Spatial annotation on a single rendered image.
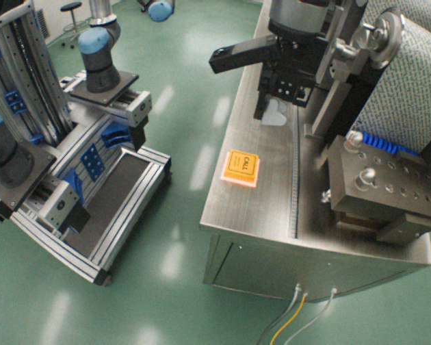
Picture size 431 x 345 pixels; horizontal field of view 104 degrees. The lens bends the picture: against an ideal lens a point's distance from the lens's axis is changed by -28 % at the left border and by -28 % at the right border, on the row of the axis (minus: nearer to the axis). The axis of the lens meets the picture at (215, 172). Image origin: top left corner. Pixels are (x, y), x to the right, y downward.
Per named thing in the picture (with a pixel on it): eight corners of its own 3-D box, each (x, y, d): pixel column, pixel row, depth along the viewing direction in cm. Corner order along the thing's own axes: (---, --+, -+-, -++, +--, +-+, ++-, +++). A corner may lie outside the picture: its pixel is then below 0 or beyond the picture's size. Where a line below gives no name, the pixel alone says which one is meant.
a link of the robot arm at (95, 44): (79, 72, 75) (70, 41, 64) (90, 55, 82) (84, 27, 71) (108, 68, 76) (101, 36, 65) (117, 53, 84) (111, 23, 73)
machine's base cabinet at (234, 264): (254, 62, 266) (268, -4, 196) (304, 75, 262) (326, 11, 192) (200, 285, 120) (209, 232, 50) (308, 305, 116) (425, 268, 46)
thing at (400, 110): (349, 129, 50) (386, 66, 35) (416, 154, 49) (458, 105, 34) (349, 131, 50) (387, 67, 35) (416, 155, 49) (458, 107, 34)
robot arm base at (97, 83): (79, 90, 84) (72, 70, 76) (102, 71, 92) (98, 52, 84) (105, 96, 81) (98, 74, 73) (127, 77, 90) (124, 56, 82)
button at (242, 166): (229, 155, 58) (230, 148, 56) (256, 161, 58) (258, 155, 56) (223, 176, 54) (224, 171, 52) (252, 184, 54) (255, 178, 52)
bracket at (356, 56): (302, 125, 68) (341, 33, 43) (321, 131, 67) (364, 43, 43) (302, 136, 65) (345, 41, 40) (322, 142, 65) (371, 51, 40)
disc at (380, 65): (387, 77, 34) (361, 61, 46) (389, 77, 34) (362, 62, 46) (410, 6, 25) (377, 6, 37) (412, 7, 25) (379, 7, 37)
